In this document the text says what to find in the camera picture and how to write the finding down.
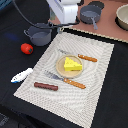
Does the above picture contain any grey saucepan with handle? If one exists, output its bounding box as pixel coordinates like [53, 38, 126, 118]
[80, 5, 101, 30]

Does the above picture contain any black burner disc right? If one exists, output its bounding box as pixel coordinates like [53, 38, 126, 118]
[88, 1, 104, 9]

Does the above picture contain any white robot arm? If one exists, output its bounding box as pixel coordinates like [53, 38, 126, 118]
[46, 0, 81, 24]

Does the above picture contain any yellow toy cheese wedge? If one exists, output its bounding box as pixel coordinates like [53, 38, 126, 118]
[64, 58, 82, 71]

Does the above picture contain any white and blue toy fish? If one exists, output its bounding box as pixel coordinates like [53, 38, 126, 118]
[11, 68, 33, 83]

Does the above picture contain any round wooden plate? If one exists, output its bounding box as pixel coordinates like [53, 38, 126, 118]
[56, 55, 83, 78]

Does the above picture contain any brown toy sausage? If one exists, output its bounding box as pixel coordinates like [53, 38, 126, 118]
[34, 82, 58, 91]

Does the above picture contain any beige woven placemat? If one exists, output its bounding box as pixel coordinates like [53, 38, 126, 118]
[14, 32, 114, 128]

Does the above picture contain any fork with wooden handle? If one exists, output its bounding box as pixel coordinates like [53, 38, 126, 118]
[58, 49, 98, 62]

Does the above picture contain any grey pot with handles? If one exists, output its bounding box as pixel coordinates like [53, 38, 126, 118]
[24, 23, 52, 46]

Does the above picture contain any knife with wooden handle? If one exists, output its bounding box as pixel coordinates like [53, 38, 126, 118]
[44, 70, 86, 89]

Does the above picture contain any brown toy stove board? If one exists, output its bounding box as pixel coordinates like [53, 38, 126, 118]
[54, 2, 128, 43]

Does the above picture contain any beige bowl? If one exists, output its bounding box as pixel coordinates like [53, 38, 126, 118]
[116, 4, 128, 30]

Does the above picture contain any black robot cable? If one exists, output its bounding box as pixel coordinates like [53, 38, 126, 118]
[11, 0, 81, 31]

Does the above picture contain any red toy tomato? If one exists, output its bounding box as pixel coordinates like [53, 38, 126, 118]
[21, 43, 33, 55]

